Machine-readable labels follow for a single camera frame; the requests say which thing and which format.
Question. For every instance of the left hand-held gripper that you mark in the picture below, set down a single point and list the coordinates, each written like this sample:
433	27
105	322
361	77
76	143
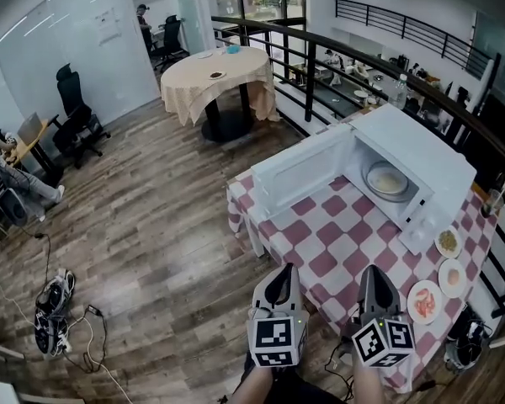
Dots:
275	335

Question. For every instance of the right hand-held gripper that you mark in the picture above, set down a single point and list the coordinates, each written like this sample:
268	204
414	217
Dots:
383	339

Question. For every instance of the white microwave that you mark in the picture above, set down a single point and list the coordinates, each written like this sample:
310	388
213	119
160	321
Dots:
421	141

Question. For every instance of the person's right forearm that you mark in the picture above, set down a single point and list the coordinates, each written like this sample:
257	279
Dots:
368	387

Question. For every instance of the person's left forearm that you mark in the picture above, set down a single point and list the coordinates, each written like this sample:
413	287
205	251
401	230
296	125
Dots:
252	387

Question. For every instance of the plate of red food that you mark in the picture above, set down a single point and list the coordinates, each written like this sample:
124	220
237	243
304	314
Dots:
424	302

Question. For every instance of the red white checkered tablecloth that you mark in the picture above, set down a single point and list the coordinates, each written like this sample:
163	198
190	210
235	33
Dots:
345	246

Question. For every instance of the white square table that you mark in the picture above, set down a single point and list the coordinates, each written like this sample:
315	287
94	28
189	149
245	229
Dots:
254	238

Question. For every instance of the plate with pale bun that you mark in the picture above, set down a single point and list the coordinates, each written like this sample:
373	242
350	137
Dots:
452	278

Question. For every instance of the plate of yellow-green food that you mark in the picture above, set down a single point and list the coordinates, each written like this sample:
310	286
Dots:
448	242

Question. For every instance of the black gear on floor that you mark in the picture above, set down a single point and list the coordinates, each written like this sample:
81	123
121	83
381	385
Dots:
467	343

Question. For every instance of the person's dark trousers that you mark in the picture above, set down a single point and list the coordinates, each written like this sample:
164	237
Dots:
307	394

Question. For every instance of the glass of dark drink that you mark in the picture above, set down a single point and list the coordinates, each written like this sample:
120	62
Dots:
490	204

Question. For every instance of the black curved railing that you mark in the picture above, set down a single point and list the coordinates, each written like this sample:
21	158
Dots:
467	114

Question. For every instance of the clear plastic bottle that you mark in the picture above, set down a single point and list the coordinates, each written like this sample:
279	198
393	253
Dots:
398	93

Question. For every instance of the beige round tablecloth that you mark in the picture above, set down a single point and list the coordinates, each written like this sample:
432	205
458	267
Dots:
193	84

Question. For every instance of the plate of dark food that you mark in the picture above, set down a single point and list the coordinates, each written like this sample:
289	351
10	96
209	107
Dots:
217	75

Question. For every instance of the small blue object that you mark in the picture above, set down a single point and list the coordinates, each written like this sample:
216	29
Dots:
233	49

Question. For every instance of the empty white plate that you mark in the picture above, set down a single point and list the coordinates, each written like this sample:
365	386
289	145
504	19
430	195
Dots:
204	55

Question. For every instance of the black office chair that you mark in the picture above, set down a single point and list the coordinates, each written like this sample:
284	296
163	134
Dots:
172	36
73	112

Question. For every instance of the wooden desk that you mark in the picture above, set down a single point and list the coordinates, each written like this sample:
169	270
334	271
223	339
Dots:
40	154

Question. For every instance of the black balcony railing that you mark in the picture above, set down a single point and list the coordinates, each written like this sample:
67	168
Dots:
404	21

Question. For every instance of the grey laptop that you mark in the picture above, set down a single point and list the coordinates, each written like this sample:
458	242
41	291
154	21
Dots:
29	128

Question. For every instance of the black pedestal table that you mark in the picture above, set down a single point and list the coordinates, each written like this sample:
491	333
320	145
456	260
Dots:
225	120

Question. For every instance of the white frame furniture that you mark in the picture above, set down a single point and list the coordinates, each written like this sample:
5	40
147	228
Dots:
8	394

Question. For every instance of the paper sheets on glass wall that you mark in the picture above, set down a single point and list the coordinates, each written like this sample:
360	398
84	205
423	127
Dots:
108	28

